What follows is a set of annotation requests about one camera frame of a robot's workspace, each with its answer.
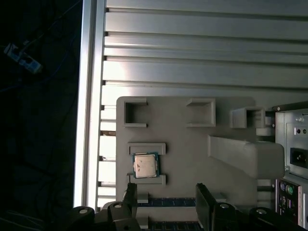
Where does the grey power supply unit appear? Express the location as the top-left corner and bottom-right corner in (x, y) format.
(286, 121), (308, 180)

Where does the black open PC case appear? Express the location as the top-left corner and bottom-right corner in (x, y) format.
(271, 101), (308, 227)

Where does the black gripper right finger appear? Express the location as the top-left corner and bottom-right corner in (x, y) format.
(195, 182), (307, 231)

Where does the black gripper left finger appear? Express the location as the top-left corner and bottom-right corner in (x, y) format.
(69, 182), (142, 231)

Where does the dark RAM stick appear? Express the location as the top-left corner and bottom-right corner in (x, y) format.
(137, 196), (197, 207)
(147, 221), (200, 231)

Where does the grey parts rack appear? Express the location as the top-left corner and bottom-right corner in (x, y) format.
(115, 96), (286, 231)

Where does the silver green CPU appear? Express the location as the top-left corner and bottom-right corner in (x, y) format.
(131, 151), (159, 179)

